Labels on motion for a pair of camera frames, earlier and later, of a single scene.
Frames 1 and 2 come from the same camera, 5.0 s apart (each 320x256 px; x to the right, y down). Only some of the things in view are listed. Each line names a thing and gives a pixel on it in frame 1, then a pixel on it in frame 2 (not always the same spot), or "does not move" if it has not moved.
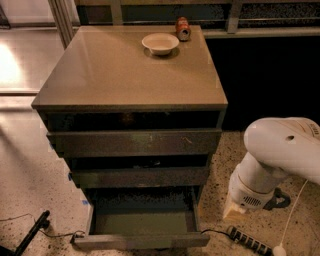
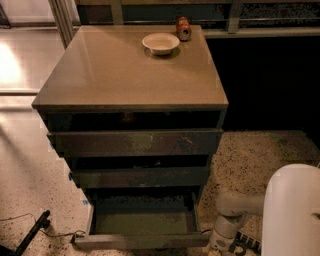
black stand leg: [27, 239] does not move
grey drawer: [140, 177] does not move
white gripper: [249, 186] to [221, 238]
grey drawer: [146, 217] does not move
